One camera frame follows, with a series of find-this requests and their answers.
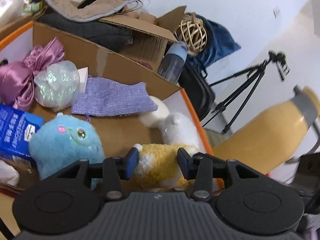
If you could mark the black tripod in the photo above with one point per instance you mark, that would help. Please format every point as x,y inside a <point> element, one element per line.
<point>250,85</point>

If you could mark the blue monster plush toy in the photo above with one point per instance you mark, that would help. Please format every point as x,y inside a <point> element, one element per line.
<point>62,145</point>

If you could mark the blue tissue box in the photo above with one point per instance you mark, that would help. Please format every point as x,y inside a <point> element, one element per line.
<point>15,127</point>

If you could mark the yellow thermos jug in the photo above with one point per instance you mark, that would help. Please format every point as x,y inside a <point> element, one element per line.
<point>262,135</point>

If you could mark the white wall switch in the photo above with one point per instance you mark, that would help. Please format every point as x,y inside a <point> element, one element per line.
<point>277,12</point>

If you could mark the blue velvet bag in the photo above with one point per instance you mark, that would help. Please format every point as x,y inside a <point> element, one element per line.
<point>220,42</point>

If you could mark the blue baby bottle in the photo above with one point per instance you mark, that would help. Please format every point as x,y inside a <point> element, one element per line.
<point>173,62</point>

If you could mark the beige fleece slipper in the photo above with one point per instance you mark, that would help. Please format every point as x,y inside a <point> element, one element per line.
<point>100,7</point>

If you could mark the pink satin ribbon bow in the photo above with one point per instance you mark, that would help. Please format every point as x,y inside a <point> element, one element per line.
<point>15,77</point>

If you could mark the small brown cardboard box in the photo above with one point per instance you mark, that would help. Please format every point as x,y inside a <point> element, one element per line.
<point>15,28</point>

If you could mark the red cardboard box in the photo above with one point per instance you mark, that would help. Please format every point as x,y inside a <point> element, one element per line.
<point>100,57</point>

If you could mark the brown open cardboard box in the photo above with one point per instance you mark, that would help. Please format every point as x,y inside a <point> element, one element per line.
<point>145,45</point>

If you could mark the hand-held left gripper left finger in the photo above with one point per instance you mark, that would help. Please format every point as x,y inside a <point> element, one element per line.
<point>131,164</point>

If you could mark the black bag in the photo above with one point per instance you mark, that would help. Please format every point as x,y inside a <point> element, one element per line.
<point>197,90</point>

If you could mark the purple knit pouch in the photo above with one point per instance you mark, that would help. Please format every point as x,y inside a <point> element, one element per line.
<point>112,100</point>

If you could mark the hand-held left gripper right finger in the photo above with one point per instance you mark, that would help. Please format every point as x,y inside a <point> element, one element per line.
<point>183,165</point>

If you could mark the dark grey quilted cloth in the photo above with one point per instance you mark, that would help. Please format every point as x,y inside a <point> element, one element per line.
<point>87,31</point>

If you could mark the white packet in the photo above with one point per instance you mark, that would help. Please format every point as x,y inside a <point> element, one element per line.
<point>10,5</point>

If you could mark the iridescent white plastic bag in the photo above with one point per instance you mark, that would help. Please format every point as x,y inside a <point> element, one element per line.
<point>55,85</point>

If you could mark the wicker ball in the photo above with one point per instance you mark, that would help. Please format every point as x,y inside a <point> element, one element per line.
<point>191,33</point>

